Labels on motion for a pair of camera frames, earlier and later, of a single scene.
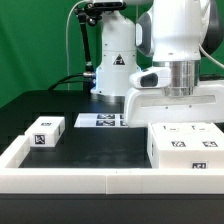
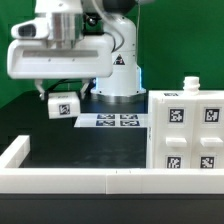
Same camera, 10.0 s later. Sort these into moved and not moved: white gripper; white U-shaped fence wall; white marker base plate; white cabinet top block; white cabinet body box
Moved: white gripper; white cabinet top block
Not moved: white U-shaped fence wall; white cabinet body box; white marker base plate
